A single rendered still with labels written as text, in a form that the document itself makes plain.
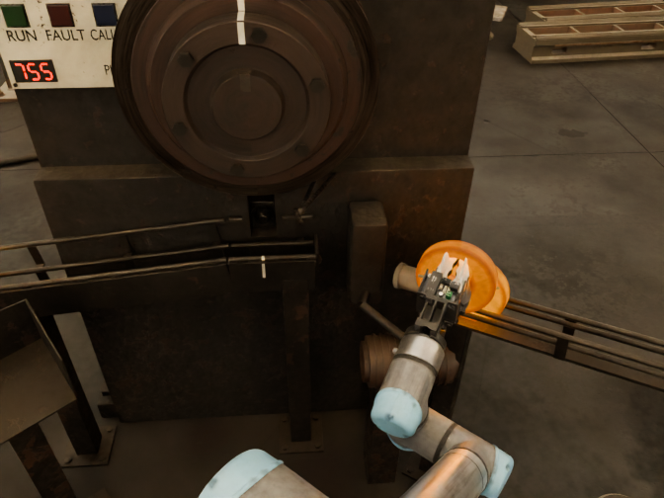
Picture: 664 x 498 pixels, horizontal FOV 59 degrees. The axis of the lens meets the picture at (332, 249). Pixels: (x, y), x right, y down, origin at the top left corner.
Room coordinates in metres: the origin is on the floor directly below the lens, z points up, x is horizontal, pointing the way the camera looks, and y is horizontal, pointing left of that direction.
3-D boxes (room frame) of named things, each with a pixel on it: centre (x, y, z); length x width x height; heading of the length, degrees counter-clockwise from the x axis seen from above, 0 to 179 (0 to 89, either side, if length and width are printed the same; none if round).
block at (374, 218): (1.06, -0.08, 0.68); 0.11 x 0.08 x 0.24; 5
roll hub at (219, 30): (0.93, 0.15, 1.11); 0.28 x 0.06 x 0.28; 95
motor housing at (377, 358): (0.92, -0.19, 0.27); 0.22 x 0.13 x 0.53; 95
